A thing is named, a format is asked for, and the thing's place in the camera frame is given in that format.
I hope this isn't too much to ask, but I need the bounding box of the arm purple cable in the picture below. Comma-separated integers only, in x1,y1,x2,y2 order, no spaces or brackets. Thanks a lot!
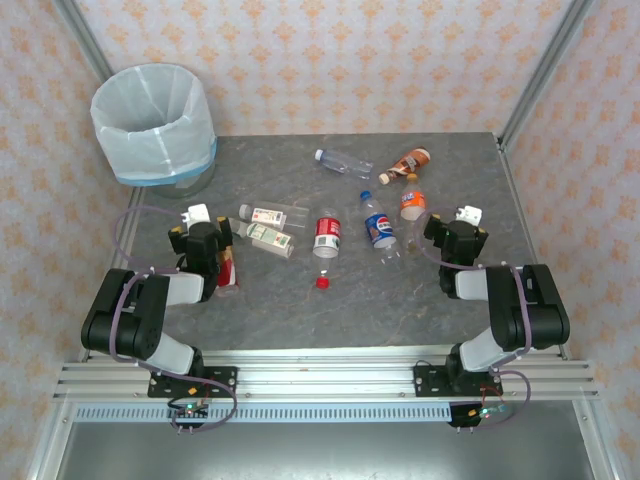
412,204,534,431
107,204,239,434

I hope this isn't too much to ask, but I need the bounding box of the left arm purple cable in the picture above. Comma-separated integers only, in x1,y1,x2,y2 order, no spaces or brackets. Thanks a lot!
107,204,239,434

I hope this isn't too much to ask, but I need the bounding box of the round grey bin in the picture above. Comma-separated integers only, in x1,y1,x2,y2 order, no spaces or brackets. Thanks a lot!
149,149,219,200

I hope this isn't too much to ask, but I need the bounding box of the small controller circuit board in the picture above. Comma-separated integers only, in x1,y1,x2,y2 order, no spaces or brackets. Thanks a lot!
469,403,509,420
167,399,211,420

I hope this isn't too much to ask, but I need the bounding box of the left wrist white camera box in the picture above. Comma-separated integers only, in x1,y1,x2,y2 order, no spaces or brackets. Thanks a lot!
180,202,212,226

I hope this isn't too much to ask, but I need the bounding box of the clear bottle white cap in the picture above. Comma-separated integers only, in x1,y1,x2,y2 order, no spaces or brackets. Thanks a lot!
313,148,375,181

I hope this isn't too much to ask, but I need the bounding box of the white label clear bottle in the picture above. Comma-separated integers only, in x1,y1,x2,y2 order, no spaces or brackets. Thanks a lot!
238,202,311,232

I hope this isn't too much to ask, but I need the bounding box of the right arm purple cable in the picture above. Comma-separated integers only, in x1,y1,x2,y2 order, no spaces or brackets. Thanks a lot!
412,204,534,431

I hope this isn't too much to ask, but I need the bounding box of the red label bottle red cap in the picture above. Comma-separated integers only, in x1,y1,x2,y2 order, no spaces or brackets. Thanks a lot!
312,207,344,292

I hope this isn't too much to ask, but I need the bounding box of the brown label plastic bottle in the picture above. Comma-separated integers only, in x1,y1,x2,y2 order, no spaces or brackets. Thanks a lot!
378,146,432,186

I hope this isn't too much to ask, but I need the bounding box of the orange label plastic bottle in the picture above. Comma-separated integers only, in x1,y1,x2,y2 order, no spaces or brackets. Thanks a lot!
398,173,428,222

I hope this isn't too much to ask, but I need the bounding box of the red white label bottle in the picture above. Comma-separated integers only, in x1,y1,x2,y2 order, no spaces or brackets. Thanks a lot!
215,244,240,297

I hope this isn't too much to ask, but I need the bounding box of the grey metal shelf panel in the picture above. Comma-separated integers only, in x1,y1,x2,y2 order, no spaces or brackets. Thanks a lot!
54,422,596,480

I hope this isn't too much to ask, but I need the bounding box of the aluminium frame post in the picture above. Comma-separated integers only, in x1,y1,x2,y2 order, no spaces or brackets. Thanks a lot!
498,0,597,151
52,0,117,86

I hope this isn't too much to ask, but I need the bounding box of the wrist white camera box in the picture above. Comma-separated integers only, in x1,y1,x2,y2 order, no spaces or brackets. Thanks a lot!
453,203,485,227
180,202,212,226

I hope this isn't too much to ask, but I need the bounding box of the grey slotted cable duct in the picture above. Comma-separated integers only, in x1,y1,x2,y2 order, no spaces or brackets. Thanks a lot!
73,405,454,425

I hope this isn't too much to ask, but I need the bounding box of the blue label plastic bottle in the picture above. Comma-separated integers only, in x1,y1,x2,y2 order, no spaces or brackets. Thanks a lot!
359,190,404,264

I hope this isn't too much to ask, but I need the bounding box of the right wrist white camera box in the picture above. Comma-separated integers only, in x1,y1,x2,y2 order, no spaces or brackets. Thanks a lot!
453,203,485,227

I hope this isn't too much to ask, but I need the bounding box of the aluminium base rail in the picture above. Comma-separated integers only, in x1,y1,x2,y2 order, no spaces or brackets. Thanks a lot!
52,349,601,403

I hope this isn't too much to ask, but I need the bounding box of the aluminium frame leg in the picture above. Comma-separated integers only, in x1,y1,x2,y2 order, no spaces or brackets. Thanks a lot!
27,399,76,480
572,399,616,480

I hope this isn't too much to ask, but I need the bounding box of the green label clear bottle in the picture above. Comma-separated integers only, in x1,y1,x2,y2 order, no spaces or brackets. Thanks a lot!
227,218,297,260

